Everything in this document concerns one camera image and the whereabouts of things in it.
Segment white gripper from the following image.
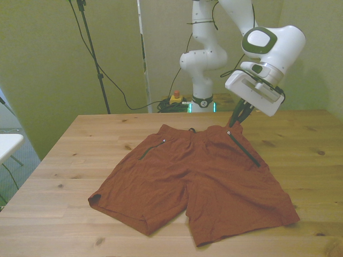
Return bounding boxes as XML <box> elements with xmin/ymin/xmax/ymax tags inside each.
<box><xmin>224</xmin><ymin>70</ymin><xmax>285</xmax><ymax>126</ymax></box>

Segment rust red shorts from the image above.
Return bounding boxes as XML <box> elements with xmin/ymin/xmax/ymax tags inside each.
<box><xmin>87</xmin><ymin>122</ymin><xmax>301</xmax><ymax>247</ymax></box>

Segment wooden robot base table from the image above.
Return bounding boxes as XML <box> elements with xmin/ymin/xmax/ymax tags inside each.
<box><xmin>160</xmin><ymin>93</ymin><xmax>265</xmax><ymax>112</ymax></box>

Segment yellow emergency stop box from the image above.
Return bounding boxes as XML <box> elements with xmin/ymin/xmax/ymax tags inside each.
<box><xmin>169</xmin><ymin>90</ymin><xmax>185</xmax><ymax>105</ymax></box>

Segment white partition edge strip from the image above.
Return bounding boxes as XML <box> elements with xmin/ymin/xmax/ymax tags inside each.
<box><xmin>136</xmin><ymin>0</ymin><xmax>153</xmax><ymax>113</ymax></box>

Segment black tripod stand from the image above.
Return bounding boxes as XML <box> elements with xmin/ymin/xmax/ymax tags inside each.
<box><xmin>76</xmin><ymin>0</ymin><xmax>111</xmax><ymax>115</ymax></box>

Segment white folding table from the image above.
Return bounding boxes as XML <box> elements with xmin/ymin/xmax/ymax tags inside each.
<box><xmin>0</xmin><ymin>133</ymin><xmax>25</xmax><ymax>207</ymax></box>

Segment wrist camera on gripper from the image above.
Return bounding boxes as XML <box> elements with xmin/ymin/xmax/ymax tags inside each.
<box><xmin>251</xmin><ymin>76</ymin><xmax>285</xmax><ymax>94</ymax></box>

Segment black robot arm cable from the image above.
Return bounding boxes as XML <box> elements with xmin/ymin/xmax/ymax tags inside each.
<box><xmin>170</xmin><ymin>0</ymin><xmax>286</xmax><ymax>99</ymax></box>

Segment black coiled cable bundle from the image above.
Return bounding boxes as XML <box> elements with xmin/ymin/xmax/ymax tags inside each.
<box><xmin>156</xmin><ymin>97</ymin><xmax>192</xmax><ymax>114</ymax></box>

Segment black tripod cable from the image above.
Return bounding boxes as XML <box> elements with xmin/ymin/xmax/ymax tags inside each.
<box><xmin>68</xmin><ymin>0</ymin><xmax>164</xmax><ymax>111</ymax></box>

